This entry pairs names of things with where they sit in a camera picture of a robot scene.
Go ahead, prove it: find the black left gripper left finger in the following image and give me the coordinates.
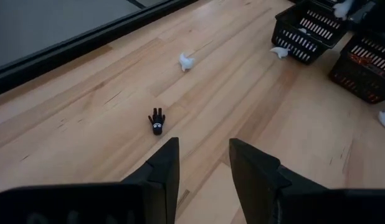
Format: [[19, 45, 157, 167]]
[[0, 137, 180, 224]]

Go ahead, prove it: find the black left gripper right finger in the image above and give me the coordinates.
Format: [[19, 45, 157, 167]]
[[229, 138, 385, 224]]

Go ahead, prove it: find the small black skeleton figure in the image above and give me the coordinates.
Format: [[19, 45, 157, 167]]
[[148, 107, 166, 136]]

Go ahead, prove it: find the black mesh plastic basket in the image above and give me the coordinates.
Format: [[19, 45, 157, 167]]
[[270, 0, 351, 65], [328, 30, 385, 105]]

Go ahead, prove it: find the black aluminium table frame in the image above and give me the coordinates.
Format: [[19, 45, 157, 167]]
[[0, 0, 201, 98]]

